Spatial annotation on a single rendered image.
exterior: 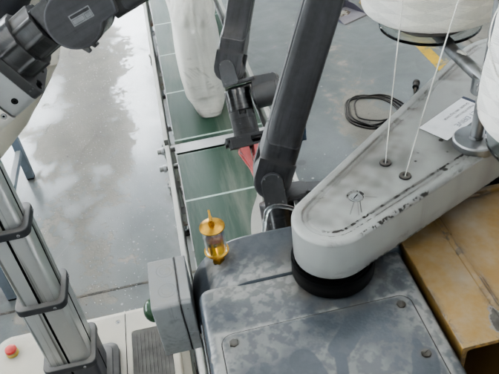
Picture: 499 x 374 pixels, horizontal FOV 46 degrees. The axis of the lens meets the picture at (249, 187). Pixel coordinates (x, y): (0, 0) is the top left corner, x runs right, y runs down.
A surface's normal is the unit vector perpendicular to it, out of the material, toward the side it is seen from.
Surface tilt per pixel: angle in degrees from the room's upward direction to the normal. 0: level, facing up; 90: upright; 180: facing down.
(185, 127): 0
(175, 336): 90
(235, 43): 61
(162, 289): 0
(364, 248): 90
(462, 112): 0
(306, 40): 74
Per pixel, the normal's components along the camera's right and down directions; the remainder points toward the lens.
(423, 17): -0.36, 0.62
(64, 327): 0.19, 0.61
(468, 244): -0.11, -0.76
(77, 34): 0.02, 0.43
